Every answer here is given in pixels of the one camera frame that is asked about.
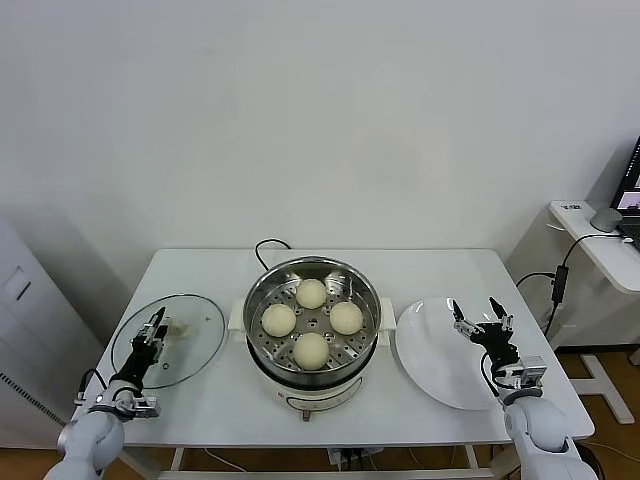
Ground white metal cabinet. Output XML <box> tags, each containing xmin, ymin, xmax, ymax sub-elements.
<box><xmin>0</xmin><ymin>212</ymin><xmax>109</xmax><ymax>449</ymax></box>

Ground black laptop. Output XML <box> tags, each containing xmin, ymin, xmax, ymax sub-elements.
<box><xmin>610</xmin><ymin>134</ymin><xmax>640</xmax><ymax>239</ymax></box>

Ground round white plate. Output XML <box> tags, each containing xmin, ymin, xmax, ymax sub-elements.
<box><xmin>395</xmin><ymin>298</ymin><xmax>523</xmax><ymax>412</ymax></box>

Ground black pot power cable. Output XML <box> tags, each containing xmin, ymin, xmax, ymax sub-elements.
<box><xmin>255</xmin><ymin>238</ymin><xmax>294</xmax><ymax>274</ymax></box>

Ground perforated steel steamer basket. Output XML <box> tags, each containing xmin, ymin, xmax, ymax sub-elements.
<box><xmin>243</xmin><ymin>256</ymin><xmax>382</xmax><ymax>386</ymax></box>

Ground grey cylindrical speaker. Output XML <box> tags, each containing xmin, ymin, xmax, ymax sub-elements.
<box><xmin>591</xmin><ymin>208</ymin><xmax>624</xmax><ymax>233</ymax></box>

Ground white desk foot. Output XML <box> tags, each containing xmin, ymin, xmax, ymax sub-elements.
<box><xmin>572</xmin><ymin>352</ymin><xmax>636</xmax><ymax>426</ymax></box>

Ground white table frame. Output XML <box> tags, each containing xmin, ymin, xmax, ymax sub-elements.
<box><xmin>119</xmin><ymin>442</ymin><xmax>551</xmax><ymax>480</ymax></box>

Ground black adapter cable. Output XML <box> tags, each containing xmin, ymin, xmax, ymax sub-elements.
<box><xmin>514</xmin><ymin>233</ymin><xmax>629</xmax><ymax>337</ymax></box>

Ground white power strip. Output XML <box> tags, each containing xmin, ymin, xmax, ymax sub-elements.
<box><xmin>327</xmin><ymin>447</ymin><xmax>374</xmax><ymax>472</ymax></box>

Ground white side desk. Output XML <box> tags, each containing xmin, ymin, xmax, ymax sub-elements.
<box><xmin>549</xmin><ymin>199</ymin><xmax>640</xmax><ymax>294</ymax></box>

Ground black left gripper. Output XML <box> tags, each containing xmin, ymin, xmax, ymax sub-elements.
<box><xmin>111</xmin><ymin>306</ymin><xmax>171</xmax><ymax>389</ymax></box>

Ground white steamed baozi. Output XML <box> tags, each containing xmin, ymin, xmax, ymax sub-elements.
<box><xmin>293</xmin><ymin>332</ymin><xmax>330</xmax><ymax>371</ymax></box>
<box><xmin>296</xmin><ymin>278</ymin><xmax>329</xmax><ymax>310</ymax></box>
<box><xmin>329</xmin><ymin>301</ymin><xmax>364</xmax><ymax>335</ymax></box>
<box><xmin>261</xmin><ymin>303</ymin><xmax>297</xmax><ymax>338</ymax></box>

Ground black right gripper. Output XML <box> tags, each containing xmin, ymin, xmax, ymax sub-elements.
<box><xmin>451</xmin><ymin>296</ymin><xmax>522</xmax><ymax>369</ymax></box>

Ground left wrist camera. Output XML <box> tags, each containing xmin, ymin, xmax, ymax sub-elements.
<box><xmin>127</xmin><ymin>394</ymin><xmax>161</xmax><ymax>419</ymax></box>

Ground round glass pot lid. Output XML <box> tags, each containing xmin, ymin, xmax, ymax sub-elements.
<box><xmin>110</xmin><ymin>293</ymin><xmax>226</xmax><ymax>390</ymax></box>

